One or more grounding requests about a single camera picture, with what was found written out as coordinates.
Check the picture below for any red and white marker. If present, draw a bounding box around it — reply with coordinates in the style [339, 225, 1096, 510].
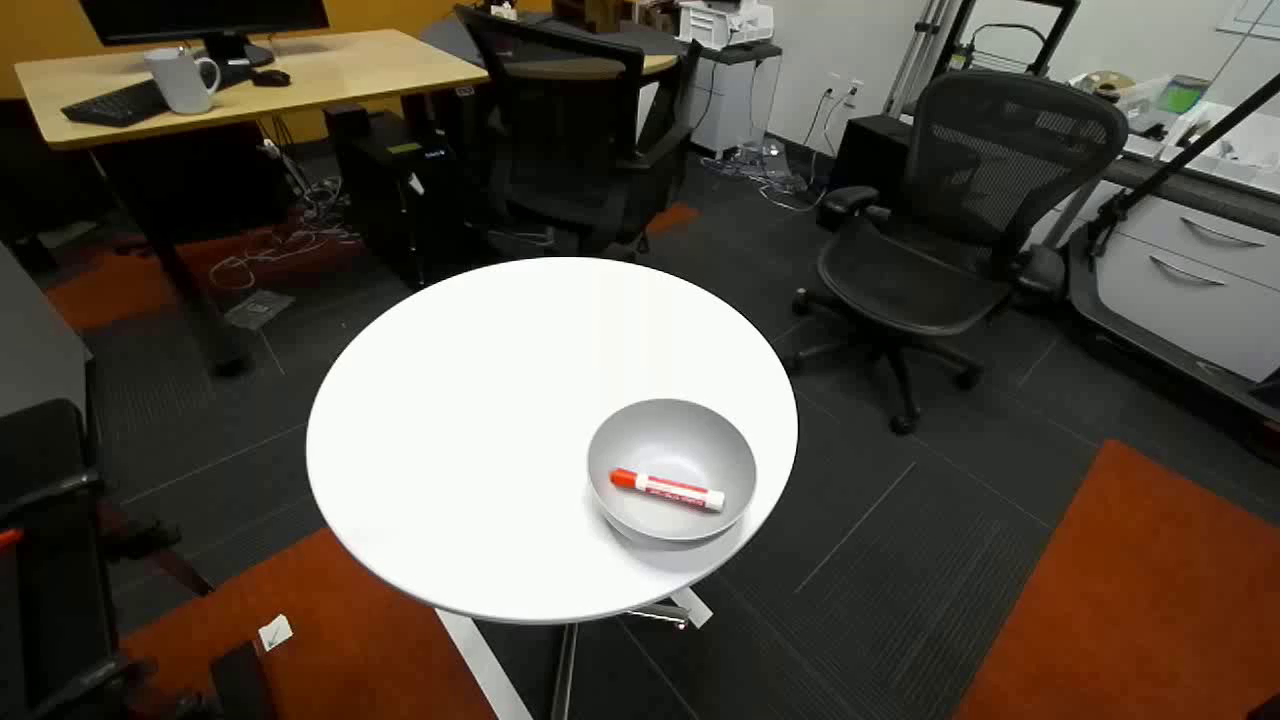
[607, 466, 733, 518]

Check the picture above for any grey bowl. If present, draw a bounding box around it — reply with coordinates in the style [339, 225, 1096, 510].
[583, 396, 760, 547]

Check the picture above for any black padded office chair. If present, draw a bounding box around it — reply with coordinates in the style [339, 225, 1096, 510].
[458, 6, 706, 274]

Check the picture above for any small white cabinet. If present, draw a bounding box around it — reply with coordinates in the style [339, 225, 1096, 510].
[685, 48, 783, 161]

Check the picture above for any black mesh office chair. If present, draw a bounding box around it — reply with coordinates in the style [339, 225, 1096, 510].
[783, 68, 1132, 435]

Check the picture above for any black box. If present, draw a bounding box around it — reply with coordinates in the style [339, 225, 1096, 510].
[832, 111, 919, 199]

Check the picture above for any black computer tower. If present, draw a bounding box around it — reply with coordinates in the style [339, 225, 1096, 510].
[326, 105, 448, 277]

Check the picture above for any white table base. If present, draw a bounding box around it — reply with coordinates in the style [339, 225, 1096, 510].
[434, 580, 721, 720]

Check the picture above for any white printer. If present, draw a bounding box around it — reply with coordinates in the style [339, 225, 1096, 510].
[678, 0, 782, 57]

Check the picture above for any light wooden desk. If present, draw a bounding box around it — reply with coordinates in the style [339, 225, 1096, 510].
[12, 27, 494, 379]

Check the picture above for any white mug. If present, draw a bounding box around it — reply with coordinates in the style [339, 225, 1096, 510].
[139, 46, 229, 115]

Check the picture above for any white drawer cabinet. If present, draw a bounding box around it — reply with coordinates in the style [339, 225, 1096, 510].
[1092, 192, 1280, 391]

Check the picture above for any black computer monitor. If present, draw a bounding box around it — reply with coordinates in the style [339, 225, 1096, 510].
[75, 0, 332, 72]

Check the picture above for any black slanted pole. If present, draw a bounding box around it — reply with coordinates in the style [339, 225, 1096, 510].
[1085, 72, 1280, 259]

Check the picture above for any black keyboard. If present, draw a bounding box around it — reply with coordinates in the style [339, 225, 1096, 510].
[58, 78, 174, 133]

